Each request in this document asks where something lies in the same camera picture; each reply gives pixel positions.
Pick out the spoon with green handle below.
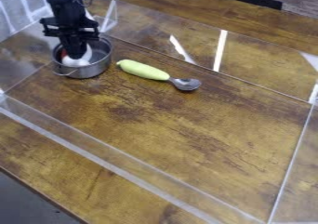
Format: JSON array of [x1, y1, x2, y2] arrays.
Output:
[[116, 59, 201, 91]]

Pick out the small silver pot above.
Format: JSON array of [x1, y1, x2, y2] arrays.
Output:
[[52, 38, 113, 79]]

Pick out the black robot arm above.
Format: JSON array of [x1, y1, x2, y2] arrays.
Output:
[[40, 0, 99, 59]]

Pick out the clear acrylic corner bracket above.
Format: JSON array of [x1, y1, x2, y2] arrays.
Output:
[[85, 0, 117, 33]]

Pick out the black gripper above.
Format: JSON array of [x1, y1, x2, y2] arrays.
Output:
[[40, 0, 99, 59]]

